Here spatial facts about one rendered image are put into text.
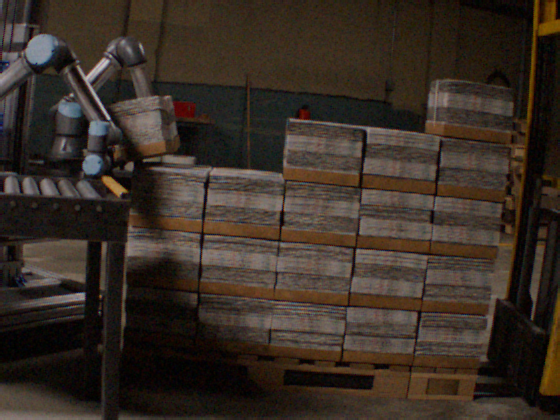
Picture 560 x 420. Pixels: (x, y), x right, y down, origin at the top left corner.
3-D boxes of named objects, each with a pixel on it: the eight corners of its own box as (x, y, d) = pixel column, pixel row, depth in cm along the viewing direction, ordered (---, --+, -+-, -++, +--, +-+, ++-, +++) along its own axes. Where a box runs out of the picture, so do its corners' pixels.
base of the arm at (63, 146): (44, 154, 348) (46, 131, 347) (69, 154, 360) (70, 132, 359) (65, 157, 340) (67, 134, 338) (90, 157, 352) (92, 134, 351)
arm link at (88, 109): (47, 50, 306) (107, 153, 307) (36, 49, 295) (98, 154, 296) (69, 33, 304) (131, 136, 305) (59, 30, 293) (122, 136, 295)
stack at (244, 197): (133, 347, 361) (145, 159, 351) (393, 370, 365) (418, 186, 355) (119, 373, 322) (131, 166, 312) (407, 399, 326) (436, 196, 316)
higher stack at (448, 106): (392, 370, 364) (427, 80, 349) (455, 373, 365) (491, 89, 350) (405, 398, 326) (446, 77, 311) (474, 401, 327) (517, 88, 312)
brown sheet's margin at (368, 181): (351, 178, 353) (352, 167, 353) (417, 185, 354) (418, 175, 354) (361, 186, 316) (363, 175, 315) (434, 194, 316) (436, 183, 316)
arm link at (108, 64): (48, 119, 349) (129, 30, 362) (40, 117, 361) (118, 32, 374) (66, 137, 355) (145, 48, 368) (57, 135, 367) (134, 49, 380)
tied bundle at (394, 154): (350, 179, 353) (355, 125, 351) (417, 186, 354) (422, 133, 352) (360, 188, 316) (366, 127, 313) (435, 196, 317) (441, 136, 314)
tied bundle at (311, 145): (282, 172, 353) (287, 117, 350) (351, 179, 353) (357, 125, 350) (281, 180, 315) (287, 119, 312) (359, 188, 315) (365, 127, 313)
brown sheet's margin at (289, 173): (282, 171, 353) (283, 160, 352) (350, 178, 353) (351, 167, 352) (282, 178, 315) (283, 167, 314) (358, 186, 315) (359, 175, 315)
